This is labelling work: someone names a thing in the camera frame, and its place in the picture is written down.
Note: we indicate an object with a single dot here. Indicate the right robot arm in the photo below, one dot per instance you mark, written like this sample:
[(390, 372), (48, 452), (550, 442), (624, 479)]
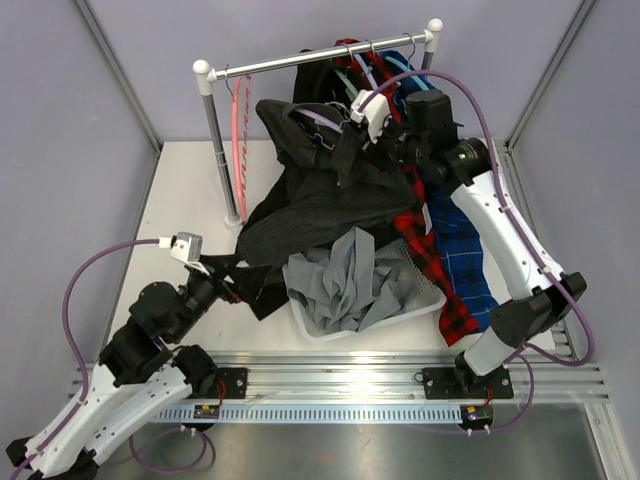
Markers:
[(466, 170)]

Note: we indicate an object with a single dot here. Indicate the aluminium rail base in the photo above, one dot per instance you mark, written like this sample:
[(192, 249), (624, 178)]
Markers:
[(364, 387)]

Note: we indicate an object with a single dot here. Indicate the blue plaid shirt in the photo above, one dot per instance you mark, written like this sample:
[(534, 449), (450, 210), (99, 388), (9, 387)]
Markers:
[(457, 240)]

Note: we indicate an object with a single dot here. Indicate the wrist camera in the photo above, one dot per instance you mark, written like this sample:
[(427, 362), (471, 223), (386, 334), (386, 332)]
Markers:
[(185, 248), (371, 111)]

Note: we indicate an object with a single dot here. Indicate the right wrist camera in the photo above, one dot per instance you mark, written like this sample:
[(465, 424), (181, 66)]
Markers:
[(371, 111)]

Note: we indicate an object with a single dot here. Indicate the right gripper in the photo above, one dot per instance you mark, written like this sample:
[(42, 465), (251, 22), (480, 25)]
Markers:
[(379, 145)]

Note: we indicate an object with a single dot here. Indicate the black pinstripe shirt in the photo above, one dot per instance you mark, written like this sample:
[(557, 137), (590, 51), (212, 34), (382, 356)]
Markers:
[(319, 196)]

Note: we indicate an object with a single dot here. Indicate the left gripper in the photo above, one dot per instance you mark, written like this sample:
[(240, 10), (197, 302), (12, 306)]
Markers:
[(248, 281)]

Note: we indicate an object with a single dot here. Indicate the pink hanger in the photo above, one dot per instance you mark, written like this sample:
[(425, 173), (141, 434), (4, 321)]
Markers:
[(240, 114)]

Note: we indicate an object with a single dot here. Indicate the clothes rack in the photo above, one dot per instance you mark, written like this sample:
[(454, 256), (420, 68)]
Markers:
[(206, 76)]

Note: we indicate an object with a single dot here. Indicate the teal hanger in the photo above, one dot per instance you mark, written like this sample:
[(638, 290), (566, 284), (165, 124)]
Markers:
[(400, 64)]

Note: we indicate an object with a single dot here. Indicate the grey shirt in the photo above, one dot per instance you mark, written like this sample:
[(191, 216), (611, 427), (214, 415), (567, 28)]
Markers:
[(350, 290)]

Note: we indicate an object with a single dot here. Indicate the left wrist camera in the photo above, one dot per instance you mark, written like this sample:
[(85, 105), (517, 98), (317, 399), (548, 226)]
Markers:
[(185, 248)]

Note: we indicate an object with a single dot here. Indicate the mint green hanger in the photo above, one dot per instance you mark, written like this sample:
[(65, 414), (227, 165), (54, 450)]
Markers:
[(341, 70)]

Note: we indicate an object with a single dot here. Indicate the red black plaid shirt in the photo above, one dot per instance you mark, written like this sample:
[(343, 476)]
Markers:
[(455, 321)]

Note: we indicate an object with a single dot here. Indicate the light blue hanger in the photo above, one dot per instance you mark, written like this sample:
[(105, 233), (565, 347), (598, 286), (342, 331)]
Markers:
[(367, 70)]

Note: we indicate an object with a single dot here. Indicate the white plastic basket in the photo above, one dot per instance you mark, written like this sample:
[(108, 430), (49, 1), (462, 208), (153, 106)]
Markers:
[(380, 300)]

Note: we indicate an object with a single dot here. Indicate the lilac hanger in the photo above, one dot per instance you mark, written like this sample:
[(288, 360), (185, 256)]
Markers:
[(328, 125)]

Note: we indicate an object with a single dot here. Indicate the black plain shirt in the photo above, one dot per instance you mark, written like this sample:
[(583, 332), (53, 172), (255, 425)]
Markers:
[(317, 82)]

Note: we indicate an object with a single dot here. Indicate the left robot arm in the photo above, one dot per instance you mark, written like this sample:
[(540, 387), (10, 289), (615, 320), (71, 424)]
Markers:
[(143, 369)]

